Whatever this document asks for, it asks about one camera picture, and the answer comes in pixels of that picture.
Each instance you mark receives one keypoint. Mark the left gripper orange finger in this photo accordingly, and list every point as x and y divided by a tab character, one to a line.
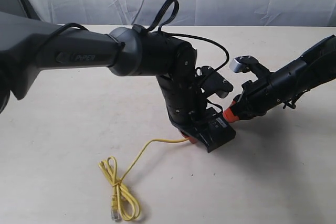
191	139

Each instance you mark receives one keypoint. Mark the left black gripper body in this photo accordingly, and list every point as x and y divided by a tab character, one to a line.
185	104

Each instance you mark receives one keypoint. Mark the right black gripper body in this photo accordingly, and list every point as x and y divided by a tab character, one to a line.
266	93

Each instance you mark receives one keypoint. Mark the small black box device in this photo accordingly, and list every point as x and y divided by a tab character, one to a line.
215	133

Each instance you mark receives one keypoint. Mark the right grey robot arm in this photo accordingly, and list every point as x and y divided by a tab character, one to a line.
320	60

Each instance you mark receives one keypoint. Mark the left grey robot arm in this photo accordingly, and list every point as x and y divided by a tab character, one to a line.
29	46

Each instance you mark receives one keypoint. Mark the dark backdrop stand pole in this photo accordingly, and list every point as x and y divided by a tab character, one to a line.
28	9

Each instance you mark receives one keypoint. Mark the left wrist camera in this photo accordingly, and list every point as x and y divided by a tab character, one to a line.
211	82

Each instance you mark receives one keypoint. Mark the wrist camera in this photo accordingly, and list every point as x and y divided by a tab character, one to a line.
211	82
247	64

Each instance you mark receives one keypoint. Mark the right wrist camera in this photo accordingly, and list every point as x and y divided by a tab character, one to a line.
247	64

